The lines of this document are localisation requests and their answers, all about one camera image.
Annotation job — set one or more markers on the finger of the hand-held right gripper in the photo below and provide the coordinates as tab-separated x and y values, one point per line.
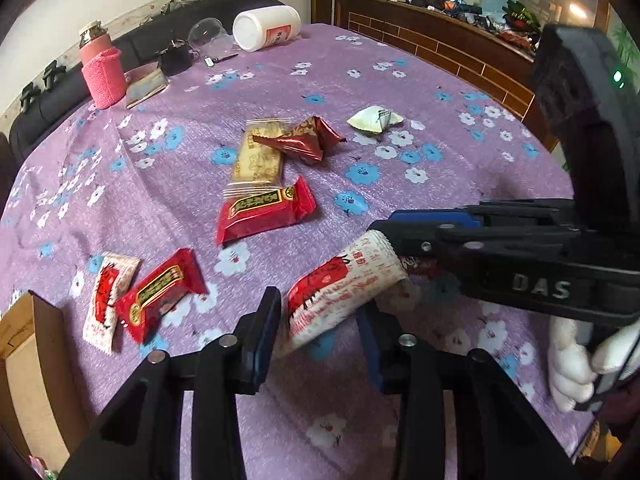
430	216
415	240

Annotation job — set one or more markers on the dark red foil snack packet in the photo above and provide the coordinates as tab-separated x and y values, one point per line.
300	140

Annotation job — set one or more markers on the black sofa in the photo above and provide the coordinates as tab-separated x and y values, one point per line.
60	95

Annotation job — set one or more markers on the white plastic jar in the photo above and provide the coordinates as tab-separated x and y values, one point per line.
265	27

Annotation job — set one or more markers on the pink bottle with knitted sleeve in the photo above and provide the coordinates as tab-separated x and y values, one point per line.
102	77

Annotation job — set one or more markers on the pile of cluttered tools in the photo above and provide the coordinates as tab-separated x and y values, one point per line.
475	7

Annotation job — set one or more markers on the small metal key tag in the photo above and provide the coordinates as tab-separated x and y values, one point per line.
210	60

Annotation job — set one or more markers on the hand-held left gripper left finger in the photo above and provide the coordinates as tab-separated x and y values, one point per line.
266	332

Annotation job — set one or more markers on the clear plastic cup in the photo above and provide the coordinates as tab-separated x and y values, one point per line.
207	35

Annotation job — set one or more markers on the cardboard box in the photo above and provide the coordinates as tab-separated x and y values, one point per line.
35	375

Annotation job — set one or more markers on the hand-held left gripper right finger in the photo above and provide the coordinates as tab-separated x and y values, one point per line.
372	355

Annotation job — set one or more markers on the white red snack packet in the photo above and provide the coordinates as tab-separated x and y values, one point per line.
330	295
102	305

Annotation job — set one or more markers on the person's right hand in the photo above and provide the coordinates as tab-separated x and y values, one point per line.
567	365

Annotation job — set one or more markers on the small white green packet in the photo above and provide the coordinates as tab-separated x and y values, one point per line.
375	119

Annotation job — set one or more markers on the red gold-label snack packet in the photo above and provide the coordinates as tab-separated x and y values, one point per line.
265	210
160	290

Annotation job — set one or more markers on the purple floral tablecloth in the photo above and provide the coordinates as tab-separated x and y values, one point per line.
300	85

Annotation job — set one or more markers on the wooden cabinet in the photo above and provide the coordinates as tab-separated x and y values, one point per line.
450	55

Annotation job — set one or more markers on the beige biscuit packet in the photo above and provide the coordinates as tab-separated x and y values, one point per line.
257	162

